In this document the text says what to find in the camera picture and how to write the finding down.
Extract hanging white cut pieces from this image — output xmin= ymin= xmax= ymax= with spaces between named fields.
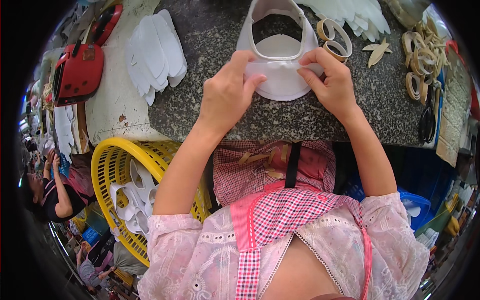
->
xmin=53 ymin=105 xmax=77 ymax=163

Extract beige tape strips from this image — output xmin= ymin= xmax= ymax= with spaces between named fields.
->
xmin=238 ymin=144 xmax=290 ymax=180

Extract red machine with black slot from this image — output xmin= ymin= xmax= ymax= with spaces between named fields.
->
xmin=52 ymin=42 xmax=105 ymax=108

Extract person's right hand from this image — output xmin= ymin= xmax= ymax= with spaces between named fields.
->
xmin=296 ymin=47 xmax=361 ymax=121

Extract stack of white cut pieces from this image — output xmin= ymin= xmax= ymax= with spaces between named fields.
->
xmin=125 ymin=9 xmax=188 ymax=107

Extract black scissors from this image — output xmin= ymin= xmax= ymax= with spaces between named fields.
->
xmin=418 ymin=85 xmax=438 ymax=145

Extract blue plastic bin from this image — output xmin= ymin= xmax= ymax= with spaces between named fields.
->
xmin=398 ymin=191 xmax=432 ymax=232

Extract small beige tape loop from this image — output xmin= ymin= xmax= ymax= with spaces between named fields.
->
xmin=323 ymin=40 xmax=349 ymax=64

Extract pile of beige tape rings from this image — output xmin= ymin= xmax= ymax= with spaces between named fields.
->
xmin=401 ymin=16 xmax=451 ymax=102

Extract heap of white strap uppers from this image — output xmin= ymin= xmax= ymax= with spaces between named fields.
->
xmin=109 ymin=159 xmax=160 ymax=236

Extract yellow plastic basket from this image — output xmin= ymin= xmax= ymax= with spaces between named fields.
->
xmin=91 ymin=136 xmax=213 ymax=268

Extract beige leaf-shaped pieces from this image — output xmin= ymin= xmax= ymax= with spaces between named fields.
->
xmin=362 ymin=37 xmax=393 ymax=68

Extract large beige tape loop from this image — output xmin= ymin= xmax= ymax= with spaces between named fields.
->
xmin=316 ymin=18 xmax=353 ymax=58

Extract cluttered shelf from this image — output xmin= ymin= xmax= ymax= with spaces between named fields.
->
xmin=414 ymin=179 xmax=476 ymax=250

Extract person's left hand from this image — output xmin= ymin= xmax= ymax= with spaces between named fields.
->
xmin=198 ymin=50 xmax=268 ymax=133

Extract small blue crate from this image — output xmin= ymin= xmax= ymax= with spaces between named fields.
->
xmin=82 ymin=226 xmax=100 ymax=247

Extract person's body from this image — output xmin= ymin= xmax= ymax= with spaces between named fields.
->
xmin=137 ymin=187 xmax=430 ymax=300

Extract white shoe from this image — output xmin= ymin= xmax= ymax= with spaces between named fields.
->
xmin=236 ymin=0 xmax=325 ymax=102

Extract heap of white pointed pieces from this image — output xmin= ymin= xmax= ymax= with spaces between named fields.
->
xmin=295 ymin=0 xmax=391 ymax=43

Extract person's legs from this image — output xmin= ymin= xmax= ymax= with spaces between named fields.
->
xmin=212 ymin=140 xmax=337 ymax=208

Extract beige textured board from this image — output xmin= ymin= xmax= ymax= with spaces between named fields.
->
xmin=436 ymin=71 xmax=472 ymax=168

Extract red oval machine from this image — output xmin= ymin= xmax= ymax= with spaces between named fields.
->
xmin=87 ymin=4 xmax=124 ymax=48

